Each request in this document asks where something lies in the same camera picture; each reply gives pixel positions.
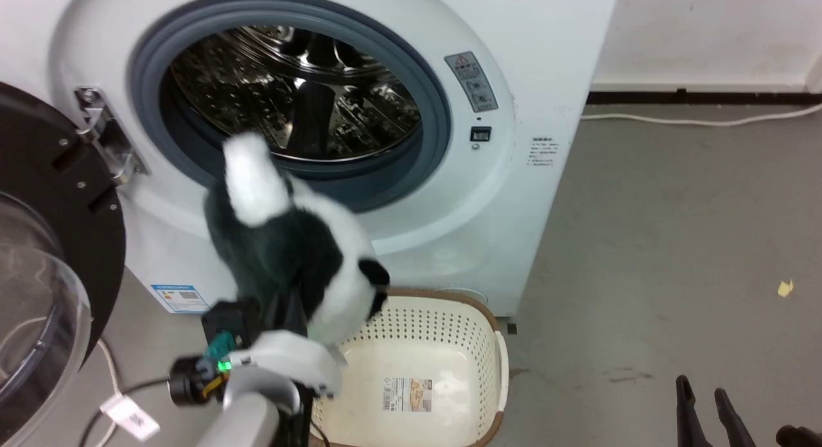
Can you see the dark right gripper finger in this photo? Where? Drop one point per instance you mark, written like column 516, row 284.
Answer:
column 732, row 424
column 686, row 415

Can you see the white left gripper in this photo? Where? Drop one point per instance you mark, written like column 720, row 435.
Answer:
column 292, row 360

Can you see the black and white panda plush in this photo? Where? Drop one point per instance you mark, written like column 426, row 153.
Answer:
column 289, row 241

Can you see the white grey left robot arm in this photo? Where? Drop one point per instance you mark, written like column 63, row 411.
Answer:
column 247, row 418

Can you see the cream perforated laundry basket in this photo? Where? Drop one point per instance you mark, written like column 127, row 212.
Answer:
column 424, row 357

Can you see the printed basket label sticker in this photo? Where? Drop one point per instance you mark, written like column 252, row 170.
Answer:
column 408, row 394

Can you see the white front-load washing machine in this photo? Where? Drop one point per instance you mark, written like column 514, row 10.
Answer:
column 526, row 42

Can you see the blue energy label sticker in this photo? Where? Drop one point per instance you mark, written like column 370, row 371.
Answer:
column 179, row 297

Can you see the small yellow paper scrap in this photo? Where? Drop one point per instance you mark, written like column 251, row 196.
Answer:
column 785, row 288

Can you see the steel washer drum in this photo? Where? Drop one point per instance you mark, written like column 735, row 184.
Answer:
column 302, row 94

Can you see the grey rubber door gasket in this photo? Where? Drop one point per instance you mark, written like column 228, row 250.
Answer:
column 433, row 122

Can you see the chrome washer door hinge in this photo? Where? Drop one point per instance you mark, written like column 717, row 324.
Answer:
column 106, row 135

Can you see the black round glass washer door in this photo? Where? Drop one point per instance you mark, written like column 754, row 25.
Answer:
column 38, row 254

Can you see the black door latch socket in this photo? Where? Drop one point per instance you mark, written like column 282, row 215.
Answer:
column 480, row 134

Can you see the small printed text sticker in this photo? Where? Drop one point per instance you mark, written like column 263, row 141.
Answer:
column 542, row 153

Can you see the grey warning sticker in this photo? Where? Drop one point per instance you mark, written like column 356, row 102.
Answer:
column 472, row 81

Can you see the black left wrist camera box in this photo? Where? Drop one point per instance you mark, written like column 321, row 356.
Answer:
column 231, row 325

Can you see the black wall baseboard strip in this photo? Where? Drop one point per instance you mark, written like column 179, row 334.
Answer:
column 703, row 97

